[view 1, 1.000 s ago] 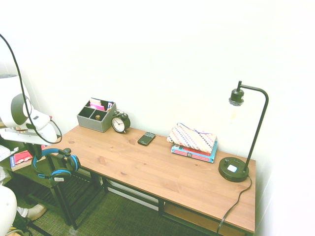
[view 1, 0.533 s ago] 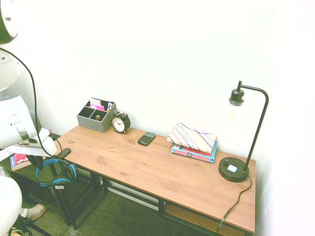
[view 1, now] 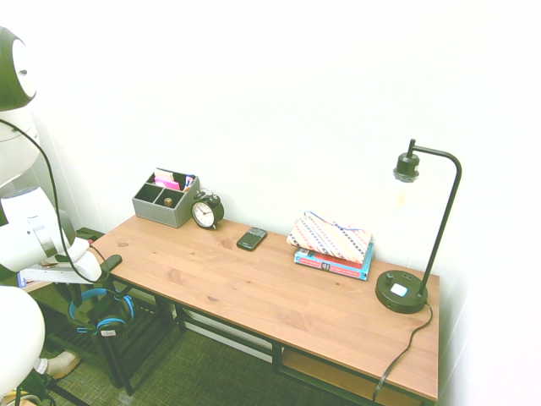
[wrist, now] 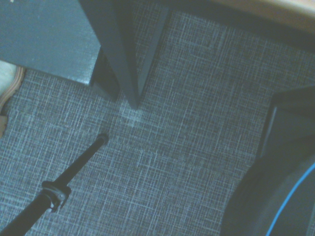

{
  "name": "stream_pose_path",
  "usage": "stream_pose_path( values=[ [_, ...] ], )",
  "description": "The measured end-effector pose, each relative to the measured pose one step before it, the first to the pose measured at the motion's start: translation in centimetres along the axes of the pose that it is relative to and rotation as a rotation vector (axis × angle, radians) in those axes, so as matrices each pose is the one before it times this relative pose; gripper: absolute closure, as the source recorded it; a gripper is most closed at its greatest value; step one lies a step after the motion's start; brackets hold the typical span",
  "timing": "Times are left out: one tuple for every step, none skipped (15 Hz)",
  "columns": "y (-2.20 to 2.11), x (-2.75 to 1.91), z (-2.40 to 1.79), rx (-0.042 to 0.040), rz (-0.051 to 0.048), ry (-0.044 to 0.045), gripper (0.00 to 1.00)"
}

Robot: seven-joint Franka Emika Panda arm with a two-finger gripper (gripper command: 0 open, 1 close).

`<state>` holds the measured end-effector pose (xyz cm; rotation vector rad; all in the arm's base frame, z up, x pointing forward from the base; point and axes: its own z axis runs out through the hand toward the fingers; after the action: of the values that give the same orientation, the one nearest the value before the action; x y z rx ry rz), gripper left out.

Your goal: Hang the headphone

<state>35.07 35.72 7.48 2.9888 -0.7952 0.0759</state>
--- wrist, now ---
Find black and blue headphones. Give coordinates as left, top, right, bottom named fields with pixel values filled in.
left=221, top=157, right=315, bottom=236

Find black tripod leg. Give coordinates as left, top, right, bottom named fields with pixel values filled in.
left=0, top=133, right=110, bottom=236

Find wooden desk with black frame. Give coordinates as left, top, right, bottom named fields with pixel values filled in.
left=78, top=0, right=315, bottom=111

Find beige ribbed cord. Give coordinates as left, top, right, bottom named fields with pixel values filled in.
left=0, top=65, right=27, bottom=110

